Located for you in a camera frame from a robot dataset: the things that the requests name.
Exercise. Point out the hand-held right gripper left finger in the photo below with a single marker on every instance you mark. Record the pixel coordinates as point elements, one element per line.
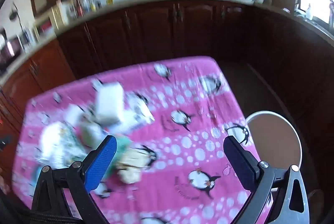
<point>103,161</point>

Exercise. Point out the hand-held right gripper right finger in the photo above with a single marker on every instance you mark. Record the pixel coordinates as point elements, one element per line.
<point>238,164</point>

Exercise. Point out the teal wrapper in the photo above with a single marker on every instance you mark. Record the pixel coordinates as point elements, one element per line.
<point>122,145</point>

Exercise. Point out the green striped tissue packet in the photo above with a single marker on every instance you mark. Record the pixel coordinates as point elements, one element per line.
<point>91,134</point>

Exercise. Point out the beige paper bag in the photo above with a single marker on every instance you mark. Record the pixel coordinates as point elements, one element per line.
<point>133,166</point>

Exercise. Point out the white round bin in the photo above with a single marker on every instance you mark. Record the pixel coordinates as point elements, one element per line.
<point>274,135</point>

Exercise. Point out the small white tissue packet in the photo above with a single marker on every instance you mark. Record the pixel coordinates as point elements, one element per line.
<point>74,114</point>

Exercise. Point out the large white tissue packet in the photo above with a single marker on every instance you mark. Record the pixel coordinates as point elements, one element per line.
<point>109,104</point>

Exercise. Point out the white blue wrapper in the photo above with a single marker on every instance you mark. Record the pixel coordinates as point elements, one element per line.
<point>139,112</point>

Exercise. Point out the pink penguin print blanket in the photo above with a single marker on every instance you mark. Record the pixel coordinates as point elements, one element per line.
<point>180,75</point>

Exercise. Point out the brown wooden base cabinets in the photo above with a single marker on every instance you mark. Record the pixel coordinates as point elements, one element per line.
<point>156,31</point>

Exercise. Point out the cream microwave oven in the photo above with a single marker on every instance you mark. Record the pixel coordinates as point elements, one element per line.
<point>45,27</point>

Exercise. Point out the dark countertop appliance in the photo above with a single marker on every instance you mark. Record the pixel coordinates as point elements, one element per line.
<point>9,46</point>

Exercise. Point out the dark sauce bottle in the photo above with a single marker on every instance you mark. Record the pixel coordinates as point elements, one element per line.
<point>71,9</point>

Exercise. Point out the red label sauce bottle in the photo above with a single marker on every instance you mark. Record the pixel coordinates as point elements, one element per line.
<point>79,6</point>

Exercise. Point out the white cap dark bottle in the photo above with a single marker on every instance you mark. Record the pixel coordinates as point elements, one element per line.
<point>85,5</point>

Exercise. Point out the yellow cap bottle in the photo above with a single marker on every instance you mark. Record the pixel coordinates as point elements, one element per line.
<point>92,2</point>

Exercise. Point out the white soap bottle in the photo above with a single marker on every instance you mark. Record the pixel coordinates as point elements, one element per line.
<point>309,12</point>

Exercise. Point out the wooden cutting board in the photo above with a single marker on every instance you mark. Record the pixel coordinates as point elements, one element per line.
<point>283,0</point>

